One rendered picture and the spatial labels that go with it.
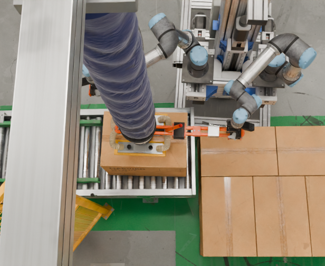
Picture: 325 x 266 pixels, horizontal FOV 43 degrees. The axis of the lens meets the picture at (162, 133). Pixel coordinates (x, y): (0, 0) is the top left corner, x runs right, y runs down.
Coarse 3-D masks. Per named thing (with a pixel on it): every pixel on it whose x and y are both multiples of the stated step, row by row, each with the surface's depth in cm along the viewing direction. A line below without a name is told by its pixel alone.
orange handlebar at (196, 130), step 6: (156, 126) 259; (162, 126) 259; (168, 126) 259; (186, 126) 258; (192, 126) 258; (198, 126) 257; (120, 132) 259; (156, 132) 258; (162, 132) 258; (168, 132) 257; (186, 132) 257; (192, 132) 257; (198, 132) 256
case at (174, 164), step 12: (108, 120) 293; (180, 120) 290; (108, 132) 290; (108, 144) 288; (180, 144) 286; (108, 156) 286; (120, 156) 286; (132, 156) 285; (144, 156) 285; (168, 156) 284; (180, 156) 284; (108, 168) 294; (120, 168) 292; (132, 168) 291; (144, 168) 289; (156, 168) 287; (168, 168) 286; (180, 168) 284
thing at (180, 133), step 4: (176, 124) 258; (184, 124) 258; (180, 128) 257; (184, 128) 257; (172, 132) 255; (176, 132) 257; (180, 132) 256; (184, 132) 255; (172, 136) 257; (176, 136) 255; (180, 136) 255; (184, 136) 256
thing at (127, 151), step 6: (126, 144) 269; (132, 144) 268; (150, 144) 268; (156, 144) 268; (162, 144) 268; (114, 150) 268; (120, 150) 268; (126, 150) 267; (132, 150) 267; (150, 150) 267; (156, 150) 267; (156, 156) 267; (162, 156) 266
